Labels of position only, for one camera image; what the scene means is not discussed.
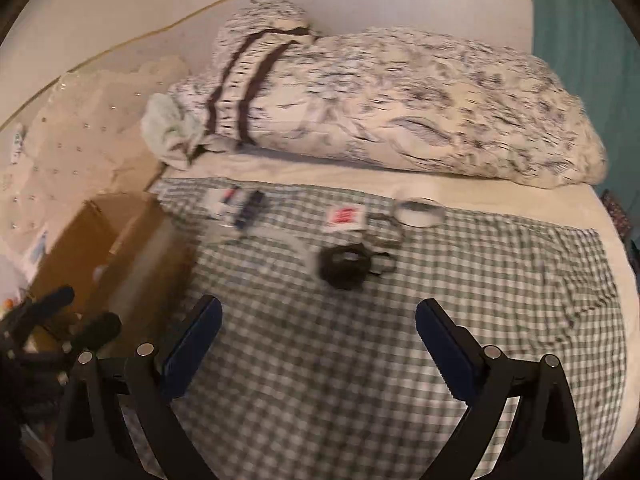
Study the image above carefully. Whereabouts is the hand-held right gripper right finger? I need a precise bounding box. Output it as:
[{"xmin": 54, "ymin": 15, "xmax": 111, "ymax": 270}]
[{"xmin": 415, "ymin": 298, "xmax": 585, "ymax": 480}]

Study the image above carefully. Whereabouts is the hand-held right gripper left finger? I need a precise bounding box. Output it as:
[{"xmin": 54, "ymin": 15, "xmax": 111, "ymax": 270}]
[{"xmin": 52, "ymin": 295, "xmax": 223, "ymax": 480}]

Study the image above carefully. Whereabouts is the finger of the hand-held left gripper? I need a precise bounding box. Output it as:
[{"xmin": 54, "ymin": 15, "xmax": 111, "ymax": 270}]
[
  {"xmin": 59, "ymin": 312, "xmax": 122, "ymax": 357},
  {"xmin": 0, "ymin": 286, "xmax": 76, "ymax": 336}
]

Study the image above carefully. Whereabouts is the cardboard box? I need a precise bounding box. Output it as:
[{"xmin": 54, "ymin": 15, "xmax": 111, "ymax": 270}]
[{"xmin": 27, "ymin": 192, "xmax": 196, "ymax": 361}]

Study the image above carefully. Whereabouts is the white tape roll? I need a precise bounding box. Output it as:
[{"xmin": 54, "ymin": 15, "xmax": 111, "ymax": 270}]
[{"xmin": 395, "ymin": 199, "xmax": 443, "ymax": 228}]

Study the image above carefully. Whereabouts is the black tape roll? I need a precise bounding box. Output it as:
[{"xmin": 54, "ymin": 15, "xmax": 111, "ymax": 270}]
[{"xmin": 319, "ymin": 241, "xmax": 373, "ymax": 291}]

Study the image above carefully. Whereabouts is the bead bracelet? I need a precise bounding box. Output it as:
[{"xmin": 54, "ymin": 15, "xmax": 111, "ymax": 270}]
[{"xmin": 365, "ymin": 212, "xmax": 403, "ymax": 251}]

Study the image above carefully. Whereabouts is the black car key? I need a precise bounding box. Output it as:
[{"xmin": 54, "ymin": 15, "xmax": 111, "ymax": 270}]
[{"xmin": 232, "ymin": 190, "xmax": 266, "ymax": 231}]

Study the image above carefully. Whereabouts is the red and white sachet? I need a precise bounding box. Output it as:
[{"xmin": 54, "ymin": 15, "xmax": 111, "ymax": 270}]
[{"xmin": 322, "ymin": 205, "xmax": 366, "ymax": 233}]

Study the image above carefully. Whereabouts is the green checkered cloth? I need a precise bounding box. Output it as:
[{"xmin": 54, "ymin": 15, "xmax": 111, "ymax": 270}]
[{"xmin": 120, "ymin": 177, "xmax": 628, "ymax": 480}]

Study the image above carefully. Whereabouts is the beige tufted headboard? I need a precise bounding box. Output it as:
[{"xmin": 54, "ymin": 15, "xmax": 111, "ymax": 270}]
[{"xmin": 0, "ymin": 55, "xmax": 191, "ymax": 281}]

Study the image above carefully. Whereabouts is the pale green towel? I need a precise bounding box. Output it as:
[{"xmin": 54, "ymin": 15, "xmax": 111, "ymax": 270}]
[{"xmin": 141, "ymin": 94, "xmax": 206, "ymax": 171}]

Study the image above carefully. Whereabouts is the dark patterned bag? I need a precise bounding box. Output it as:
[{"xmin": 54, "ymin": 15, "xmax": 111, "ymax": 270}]
[{"xmin": 600, "ymin": 189, "xmax": 632, "ymax": 241}]

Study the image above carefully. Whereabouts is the floral print duvet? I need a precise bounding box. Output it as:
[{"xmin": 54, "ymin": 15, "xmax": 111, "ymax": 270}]
[{"xmin": 167, "ymin": 0, "xmax": 608, "ymax": 191}]

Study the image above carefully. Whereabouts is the teal curtain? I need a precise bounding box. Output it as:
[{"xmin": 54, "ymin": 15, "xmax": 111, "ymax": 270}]
[{"xmin": 527, "ymin": 0, "xmax": 640, "ymax": 196}]

